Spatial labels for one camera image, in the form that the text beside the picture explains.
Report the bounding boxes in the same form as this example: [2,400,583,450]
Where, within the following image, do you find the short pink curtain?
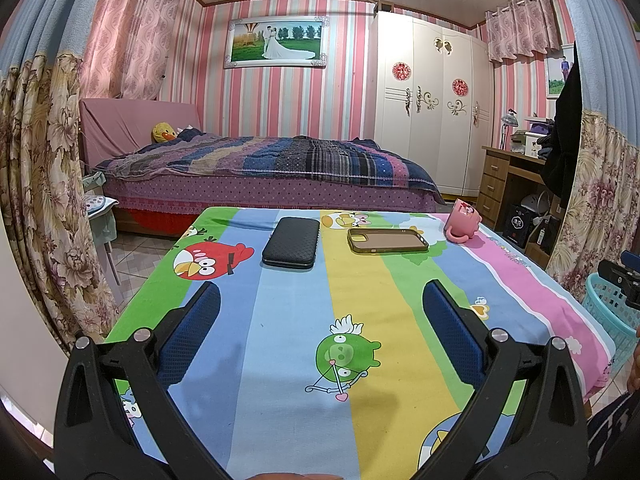
[484,0,561,63]

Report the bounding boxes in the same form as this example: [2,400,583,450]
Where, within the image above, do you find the dark printed pants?
[587,390,640,480]

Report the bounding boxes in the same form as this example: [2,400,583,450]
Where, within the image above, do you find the pink covered headboard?
[79,98,203,171]

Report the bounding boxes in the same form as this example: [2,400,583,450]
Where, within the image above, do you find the blue floral curtain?
[545,0,640,306]
[0,0,121,356]

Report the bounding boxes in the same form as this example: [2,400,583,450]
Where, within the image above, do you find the desk lamp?
[500,109,521,151]

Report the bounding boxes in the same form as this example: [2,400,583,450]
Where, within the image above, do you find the striped purple blanket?
[95,132,446,206]

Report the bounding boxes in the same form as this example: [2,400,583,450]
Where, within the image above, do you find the framed wall picture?
[223,16,329,69]

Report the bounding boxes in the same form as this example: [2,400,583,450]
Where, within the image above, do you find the wooden desk with drawers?
[480,145,556,231]

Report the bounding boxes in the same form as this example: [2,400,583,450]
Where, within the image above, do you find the white box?
[512,130,543,157]

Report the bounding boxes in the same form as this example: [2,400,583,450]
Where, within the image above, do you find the purple bed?
[82,135,446,236]

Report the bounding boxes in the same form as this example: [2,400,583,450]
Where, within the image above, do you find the cartoon printed tablecloth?
[102,206,617,480]

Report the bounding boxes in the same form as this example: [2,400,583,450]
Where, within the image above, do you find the brown phone case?
[347,227,430,255]

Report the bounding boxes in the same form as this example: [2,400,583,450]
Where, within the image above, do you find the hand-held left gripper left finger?
[54,281,236,480]

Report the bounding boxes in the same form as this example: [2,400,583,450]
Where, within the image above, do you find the pink mug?
[444,198,484,245]

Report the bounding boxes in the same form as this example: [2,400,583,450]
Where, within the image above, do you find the light blue plastic basket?
[582,272,640,386]

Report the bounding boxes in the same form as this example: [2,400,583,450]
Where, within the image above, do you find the small wall photo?
[545,49,575,98]

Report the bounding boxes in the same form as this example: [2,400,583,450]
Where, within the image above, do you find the pink window curtain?
[80,0,193,101]

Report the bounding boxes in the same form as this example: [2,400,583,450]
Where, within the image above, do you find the black textured wallet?
[261,217,321,269]

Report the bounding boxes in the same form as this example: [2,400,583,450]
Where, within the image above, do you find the black box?
[502,203,533,248]

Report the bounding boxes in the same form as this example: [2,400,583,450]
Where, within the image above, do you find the dark hanging jacket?
[539,42,585,208]

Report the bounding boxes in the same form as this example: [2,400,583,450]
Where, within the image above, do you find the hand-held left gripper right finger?
[410,280,592,480]

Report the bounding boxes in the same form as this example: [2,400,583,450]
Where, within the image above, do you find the white wardrobe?
[374,10,496,198]

